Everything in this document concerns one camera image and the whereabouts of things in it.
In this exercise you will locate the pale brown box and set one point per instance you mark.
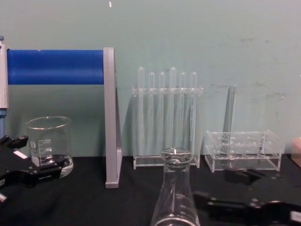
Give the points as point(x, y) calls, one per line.
point(297, 150)

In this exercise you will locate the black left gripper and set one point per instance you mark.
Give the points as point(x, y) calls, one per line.
point(14, 162)

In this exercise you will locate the clear acrylic test tube rack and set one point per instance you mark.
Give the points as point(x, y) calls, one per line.
point(244, 160)

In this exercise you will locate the blue pipette stand bar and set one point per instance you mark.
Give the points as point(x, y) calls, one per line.
point(54, 67)

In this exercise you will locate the black table cloth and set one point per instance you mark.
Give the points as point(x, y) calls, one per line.
point(89, 204)

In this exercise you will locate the clear acrylic pipette rack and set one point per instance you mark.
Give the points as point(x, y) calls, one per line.
point(167, 162)

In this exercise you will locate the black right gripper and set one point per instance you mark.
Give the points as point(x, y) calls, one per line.
point(295, 212)

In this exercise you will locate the grey pipette stand side panel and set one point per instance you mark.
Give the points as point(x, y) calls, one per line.
point(110, 117)

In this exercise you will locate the glass conical flask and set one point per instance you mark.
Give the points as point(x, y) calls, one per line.
point(175, 188)

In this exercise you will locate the clear glass test tube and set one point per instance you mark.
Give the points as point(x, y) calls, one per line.
point(230, 110)

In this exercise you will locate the glass beaker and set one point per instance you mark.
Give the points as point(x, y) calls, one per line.
point(48, 139)

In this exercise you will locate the clear plastic transfer pipette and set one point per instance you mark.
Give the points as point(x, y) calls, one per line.
point(173, 77)

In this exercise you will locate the grey and blue pipette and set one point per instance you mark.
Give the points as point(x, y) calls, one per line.
point(3, 82)

